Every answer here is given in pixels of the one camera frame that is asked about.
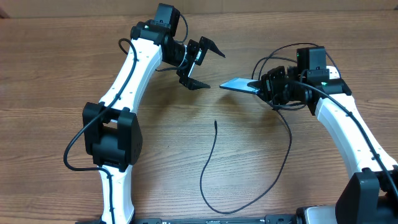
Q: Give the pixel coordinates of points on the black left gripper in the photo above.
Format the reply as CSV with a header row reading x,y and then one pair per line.
x,y
185,73

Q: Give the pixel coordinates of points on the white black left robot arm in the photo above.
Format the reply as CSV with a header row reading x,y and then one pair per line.
x,y
111,129

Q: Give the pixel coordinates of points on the Samsung Galaxy smartphone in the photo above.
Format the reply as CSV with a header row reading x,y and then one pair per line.
x,y
240,85

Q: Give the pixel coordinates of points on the white power strip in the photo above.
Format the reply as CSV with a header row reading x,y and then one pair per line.
x,y
333,73

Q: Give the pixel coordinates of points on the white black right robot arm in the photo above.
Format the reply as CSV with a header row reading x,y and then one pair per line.
x,y
370,196

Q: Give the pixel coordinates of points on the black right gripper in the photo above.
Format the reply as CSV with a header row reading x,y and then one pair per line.
x,y
267,86

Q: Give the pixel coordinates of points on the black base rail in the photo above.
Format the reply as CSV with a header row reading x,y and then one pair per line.
x,y
268,219

